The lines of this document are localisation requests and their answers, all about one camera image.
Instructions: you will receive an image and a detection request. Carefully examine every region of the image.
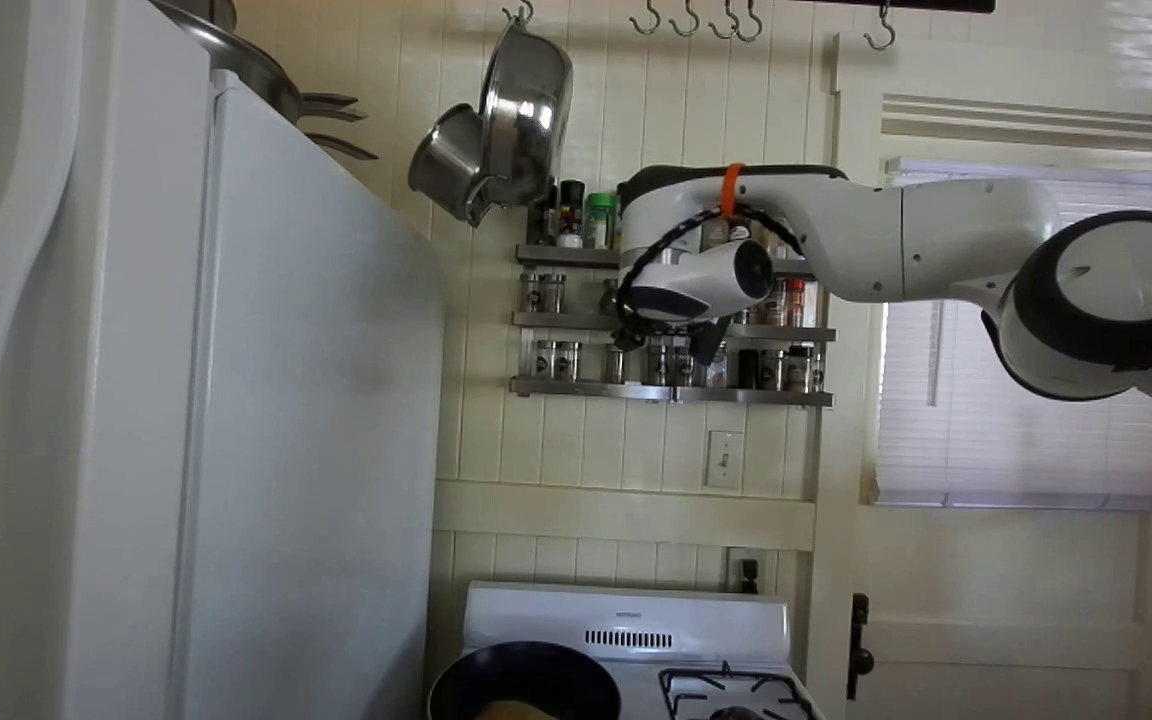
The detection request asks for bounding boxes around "black stove grate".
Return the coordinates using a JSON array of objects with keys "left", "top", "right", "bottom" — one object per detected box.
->
[{"left": 656, "top": 663, "right": 818, "bottom": 720}]

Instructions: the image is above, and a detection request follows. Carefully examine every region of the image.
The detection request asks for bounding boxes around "white wall outlet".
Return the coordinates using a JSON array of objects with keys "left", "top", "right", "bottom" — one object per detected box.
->
[{"left": 720, "top": 545, "right": 770, "bottom": 601}]

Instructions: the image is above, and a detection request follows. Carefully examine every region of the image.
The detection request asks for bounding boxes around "red spice container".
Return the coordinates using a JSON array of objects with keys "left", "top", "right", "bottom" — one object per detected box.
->
[{"left": 782, "top": 282, "right": 818, "bottom": 331}]

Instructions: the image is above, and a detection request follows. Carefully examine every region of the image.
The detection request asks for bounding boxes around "black door latch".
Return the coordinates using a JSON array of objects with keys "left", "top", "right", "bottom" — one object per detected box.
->
[{"left": 843, "top": 586, "right": 881, "bottom": 704}]

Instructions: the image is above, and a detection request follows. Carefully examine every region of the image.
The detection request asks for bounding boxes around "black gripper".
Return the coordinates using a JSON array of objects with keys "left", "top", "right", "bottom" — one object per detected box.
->
[{"left": 664, "top": 312, "right": 734, "bottom": 370}]

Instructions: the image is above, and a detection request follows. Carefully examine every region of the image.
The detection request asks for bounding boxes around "metal wall spice rack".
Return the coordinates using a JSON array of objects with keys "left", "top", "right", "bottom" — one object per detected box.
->
[{"left": 508, "top": 239, "right": 839, "bottom": 410}]

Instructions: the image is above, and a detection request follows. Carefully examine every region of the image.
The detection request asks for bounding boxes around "white gas stove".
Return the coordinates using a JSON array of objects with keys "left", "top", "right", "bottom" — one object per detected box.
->
[{"left": 424, "top": 577, "right": 830, "bottom": 720}]

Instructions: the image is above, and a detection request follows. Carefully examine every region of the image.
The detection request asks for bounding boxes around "green lid spice jar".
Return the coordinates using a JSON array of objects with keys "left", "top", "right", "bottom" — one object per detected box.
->
[{"left": 586, "top": 189, "right": 624, "bottom": 254}]

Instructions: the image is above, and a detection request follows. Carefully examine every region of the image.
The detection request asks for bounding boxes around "white refrigerator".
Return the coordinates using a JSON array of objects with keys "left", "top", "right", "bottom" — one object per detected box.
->
[{"left": 0, "top": 0, "right": 453, "bottom": 720}]

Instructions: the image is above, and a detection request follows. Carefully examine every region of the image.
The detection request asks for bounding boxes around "black frying pan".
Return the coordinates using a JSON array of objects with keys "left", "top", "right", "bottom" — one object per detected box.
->
[{"left": 424, "top": 638, "right": 628, "bottom": 720}]

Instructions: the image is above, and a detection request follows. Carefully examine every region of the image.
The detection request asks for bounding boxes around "steel pan with handles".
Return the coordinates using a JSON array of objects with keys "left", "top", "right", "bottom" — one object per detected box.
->
[{"left": 147, "top": 0, "right": 379, "bottom": 166}]

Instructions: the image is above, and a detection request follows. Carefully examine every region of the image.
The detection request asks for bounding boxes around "white switch plate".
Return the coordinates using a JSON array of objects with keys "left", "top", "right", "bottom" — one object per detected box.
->
[{"left": 702, "top": 425, "right": 744, "bottom": 493}]

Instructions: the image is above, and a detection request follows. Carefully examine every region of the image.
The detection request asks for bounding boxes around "tan food piece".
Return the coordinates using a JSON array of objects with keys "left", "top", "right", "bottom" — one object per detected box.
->
[{"left": 477, "top": 691, "right": 564, "bottom": 720}]

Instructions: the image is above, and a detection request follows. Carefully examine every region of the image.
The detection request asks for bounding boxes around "dark spice bottle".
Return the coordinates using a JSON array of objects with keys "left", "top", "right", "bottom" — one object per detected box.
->
[{"left": 558, "top": 175, "right": 588, "bottom": 254}]

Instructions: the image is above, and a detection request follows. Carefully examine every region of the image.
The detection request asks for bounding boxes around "large hanging steel bowl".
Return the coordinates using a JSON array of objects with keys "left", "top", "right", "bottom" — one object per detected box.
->
[{"left": 471, "top": 18, "right": 579, "bottom": 213}]

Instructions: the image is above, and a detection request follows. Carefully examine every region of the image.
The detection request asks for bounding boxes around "small hanging steel pot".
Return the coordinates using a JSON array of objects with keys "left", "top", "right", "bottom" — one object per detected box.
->
[{"left": 405, "top": 100, "right": 501, "bottom": 230}]

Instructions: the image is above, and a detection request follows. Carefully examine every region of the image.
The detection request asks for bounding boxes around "black hook rail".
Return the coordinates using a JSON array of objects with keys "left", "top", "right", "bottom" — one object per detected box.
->
[{"left": 808, "top": 0, "right": 1002, "bottom": 18}]

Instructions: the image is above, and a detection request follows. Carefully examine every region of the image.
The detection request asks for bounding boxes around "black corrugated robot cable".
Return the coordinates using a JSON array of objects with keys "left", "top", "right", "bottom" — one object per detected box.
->
[{"left": 610, "top": 161, "right": 848, "bottom": 343}]

